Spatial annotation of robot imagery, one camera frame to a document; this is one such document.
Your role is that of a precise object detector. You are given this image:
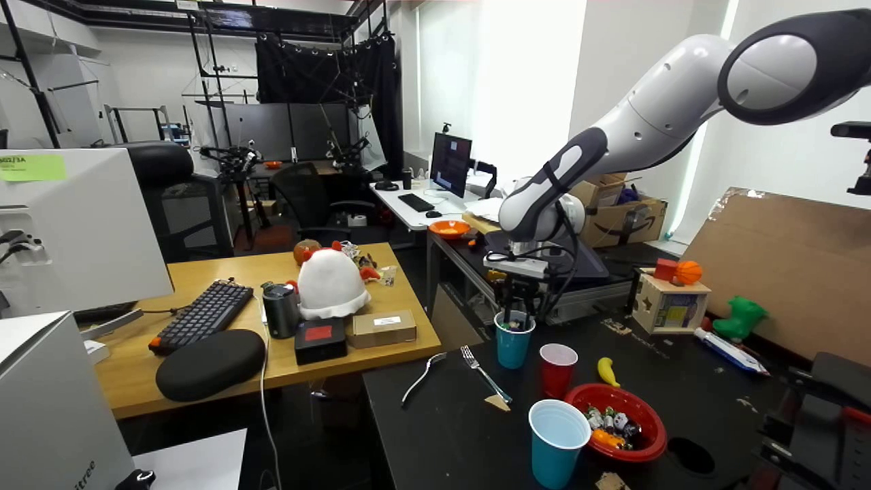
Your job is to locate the teal cup with contents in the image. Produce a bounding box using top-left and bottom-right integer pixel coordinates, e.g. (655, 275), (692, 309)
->
(492, 312), (537, 370)

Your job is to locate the black box red label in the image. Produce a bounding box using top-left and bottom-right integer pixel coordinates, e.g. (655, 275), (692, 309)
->
(293, 325), (348, 365)

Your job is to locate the green toy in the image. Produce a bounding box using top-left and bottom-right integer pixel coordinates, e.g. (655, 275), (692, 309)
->
(712, 297), (767, 342)

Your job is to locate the large cardboard sheet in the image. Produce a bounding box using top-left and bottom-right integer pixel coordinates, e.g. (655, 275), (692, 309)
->
(686, 189), (871, 365)

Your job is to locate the white computer monitor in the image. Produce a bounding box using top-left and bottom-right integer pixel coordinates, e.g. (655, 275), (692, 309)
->
(0, 148), (172, 312)

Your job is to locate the red bowl with items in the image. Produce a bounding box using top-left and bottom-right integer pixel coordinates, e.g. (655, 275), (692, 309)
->
(565, 385), (667, 465)

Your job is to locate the black keyboard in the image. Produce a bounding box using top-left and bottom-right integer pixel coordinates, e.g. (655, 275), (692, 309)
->
(146, 282), (254, 356)

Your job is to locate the orange bowl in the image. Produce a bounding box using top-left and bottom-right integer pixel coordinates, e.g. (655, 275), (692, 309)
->
(429, 220), (473, 241)

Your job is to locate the silver spoon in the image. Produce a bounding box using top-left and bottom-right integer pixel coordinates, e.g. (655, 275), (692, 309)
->
(401, 351), (447, 405)

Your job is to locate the white helmet-shaped object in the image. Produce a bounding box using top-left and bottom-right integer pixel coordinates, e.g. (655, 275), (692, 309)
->
(296, 248), (371, 318)

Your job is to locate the black office chair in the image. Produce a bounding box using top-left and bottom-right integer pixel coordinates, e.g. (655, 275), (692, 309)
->
(128, 146), (235, 263)

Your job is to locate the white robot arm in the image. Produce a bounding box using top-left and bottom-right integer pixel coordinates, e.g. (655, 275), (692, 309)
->
(499, 9), (871, 316)

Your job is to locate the white marker pen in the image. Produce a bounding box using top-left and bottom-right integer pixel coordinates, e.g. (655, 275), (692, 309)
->
(695, 328), (769, 376)

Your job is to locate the small cardboard box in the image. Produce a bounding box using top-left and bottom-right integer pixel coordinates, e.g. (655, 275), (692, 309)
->
(348, 314), (416, 348)

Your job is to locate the light blue plastic cup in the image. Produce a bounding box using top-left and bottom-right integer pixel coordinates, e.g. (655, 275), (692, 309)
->
(527, 399), (590, 490)

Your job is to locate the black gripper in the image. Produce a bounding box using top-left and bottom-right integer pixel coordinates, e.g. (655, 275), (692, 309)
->
(500, 275), (537, 314)

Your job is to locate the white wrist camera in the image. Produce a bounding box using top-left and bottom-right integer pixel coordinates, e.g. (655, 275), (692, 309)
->
(481, 256), (546, 282)

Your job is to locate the small wooden triangle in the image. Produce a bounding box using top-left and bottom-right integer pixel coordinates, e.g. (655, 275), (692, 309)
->
(484, 396), (512, 415)

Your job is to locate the red plastic cup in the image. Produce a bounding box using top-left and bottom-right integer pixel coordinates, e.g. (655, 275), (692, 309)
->
(538, 344), (576, 399)

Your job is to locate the wooden desk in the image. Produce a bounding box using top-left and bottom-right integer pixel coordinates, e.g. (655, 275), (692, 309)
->
(94, 242), (440, 420)

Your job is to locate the black cylinder can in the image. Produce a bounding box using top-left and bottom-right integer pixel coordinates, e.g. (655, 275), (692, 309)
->
(262, 284), (301, 339)

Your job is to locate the yellow banana toy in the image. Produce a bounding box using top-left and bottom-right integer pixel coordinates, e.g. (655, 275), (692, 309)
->
(595, 356), (620, 388)

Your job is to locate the silver fork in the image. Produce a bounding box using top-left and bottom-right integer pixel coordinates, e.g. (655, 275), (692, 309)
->
(461, 347), (512, 404)

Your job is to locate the white box machine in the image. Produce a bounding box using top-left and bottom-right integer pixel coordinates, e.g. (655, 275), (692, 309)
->
(0, 312), (137, 490)

